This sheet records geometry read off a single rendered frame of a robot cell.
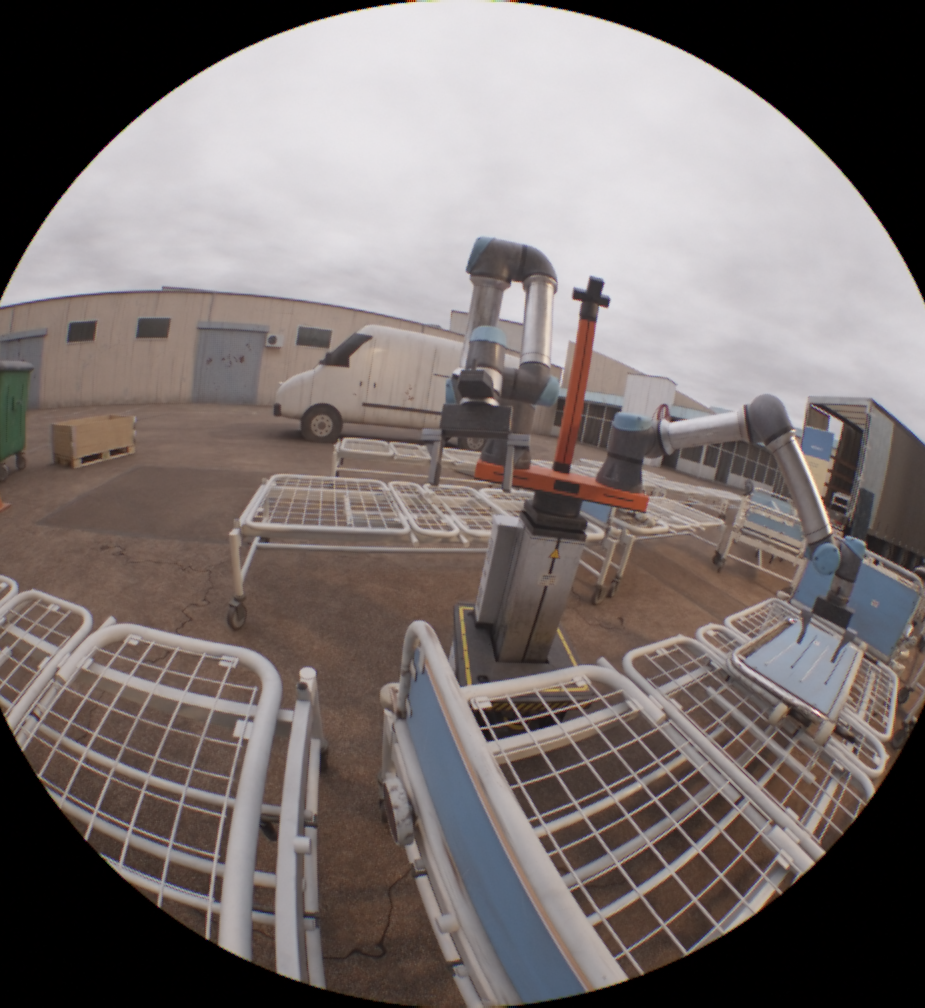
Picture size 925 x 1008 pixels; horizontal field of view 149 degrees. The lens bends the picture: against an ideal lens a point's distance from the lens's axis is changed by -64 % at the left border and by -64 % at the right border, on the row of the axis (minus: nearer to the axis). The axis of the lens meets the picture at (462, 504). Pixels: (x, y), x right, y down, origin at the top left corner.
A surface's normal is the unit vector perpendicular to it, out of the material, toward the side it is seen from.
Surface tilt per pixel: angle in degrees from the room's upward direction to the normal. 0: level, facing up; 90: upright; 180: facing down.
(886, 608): 90
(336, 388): 89
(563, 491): 90
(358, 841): 0
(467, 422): 66
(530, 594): 90
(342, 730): 0
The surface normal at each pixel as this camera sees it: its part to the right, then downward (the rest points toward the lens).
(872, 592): -0.93, -0.05
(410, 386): 0.44, 0.29
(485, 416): -0.21, -0.18
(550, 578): 0.07, 0.28
